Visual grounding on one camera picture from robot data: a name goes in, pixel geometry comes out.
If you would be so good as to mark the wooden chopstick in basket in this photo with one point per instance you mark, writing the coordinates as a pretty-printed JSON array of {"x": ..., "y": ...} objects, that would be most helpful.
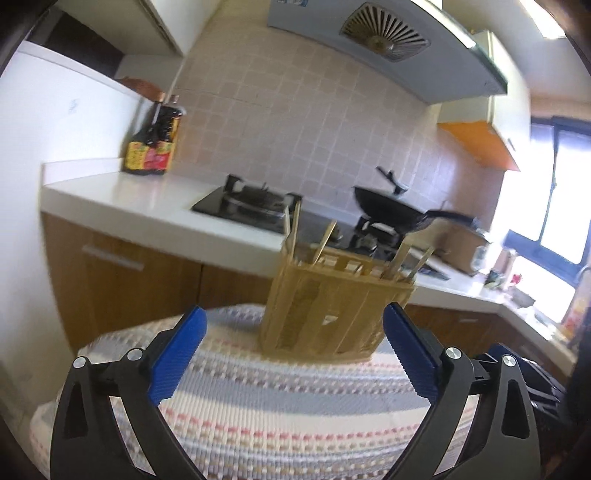
[{"x": 291, "y": 221}]

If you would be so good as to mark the slim dark soy sauce bottle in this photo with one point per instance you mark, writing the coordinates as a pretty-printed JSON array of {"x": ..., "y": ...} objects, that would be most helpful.
[{"x": 140, "y": 148}]

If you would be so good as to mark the tan plastic utensil basket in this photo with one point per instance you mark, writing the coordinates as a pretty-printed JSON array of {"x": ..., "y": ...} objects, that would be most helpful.
[{"x": 330, "y": 310}]

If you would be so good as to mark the brown box on shelf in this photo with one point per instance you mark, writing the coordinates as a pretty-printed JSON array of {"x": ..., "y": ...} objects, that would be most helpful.
[{"x": 144, "y": 88}]

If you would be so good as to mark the black wok with handle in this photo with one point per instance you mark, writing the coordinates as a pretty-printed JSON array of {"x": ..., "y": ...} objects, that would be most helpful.
[{"x": 388, "y": 208}]

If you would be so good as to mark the grey range hood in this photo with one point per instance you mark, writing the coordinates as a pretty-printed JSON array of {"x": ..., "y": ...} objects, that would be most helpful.
[{"x": 414, "y": 43}]

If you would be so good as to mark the black gas stove top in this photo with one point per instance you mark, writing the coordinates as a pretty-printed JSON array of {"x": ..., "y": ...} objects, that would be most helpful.
[{"x": 258, "y": 206}]

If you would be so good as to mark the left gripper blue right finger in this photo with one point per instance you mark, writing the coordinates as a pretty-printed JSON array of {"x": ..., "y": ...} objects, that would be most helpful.
[{"x": 418, "y": 350}]

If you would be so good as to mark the beige rice cooker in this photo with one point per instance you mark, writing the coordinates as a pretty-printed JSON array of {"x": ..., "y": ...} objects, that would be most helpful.
[{"x": 466, "y": 249}]

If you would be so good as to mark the orange-bottomed wall cabinet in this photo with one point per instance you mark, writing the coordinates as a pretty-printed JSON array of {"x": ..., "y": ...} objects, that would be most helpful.
[{"x": 495, "y": 130}]

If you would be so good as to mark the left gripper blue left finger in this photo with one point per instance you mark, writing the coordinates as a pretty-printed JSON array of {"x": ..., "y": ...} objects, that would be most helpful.
[{"x": 169, "y": 353}]

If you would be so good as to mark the wooden spatula in basket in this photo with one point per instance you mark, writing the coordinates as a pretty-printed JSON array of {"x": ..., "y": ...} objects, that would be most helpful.
[{"x": 394, "y": 267}]

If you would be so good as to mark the striped woven table mat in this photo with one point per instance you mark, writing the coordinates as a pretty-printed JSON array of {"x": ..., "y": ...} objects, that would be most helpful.
[{"x": 239, "y": 415}]

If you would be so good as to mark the large dark sauce bottle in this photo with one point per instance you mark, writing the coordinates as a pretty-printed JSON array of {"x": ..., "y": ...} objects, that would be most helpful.
[{"x": 167, "y": 125}]

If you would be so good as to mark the wooden base cabinet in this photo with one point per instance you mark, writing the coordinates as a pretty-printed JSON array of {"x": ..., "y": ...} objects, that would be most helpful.
[{"x": 103, "y": 284}]

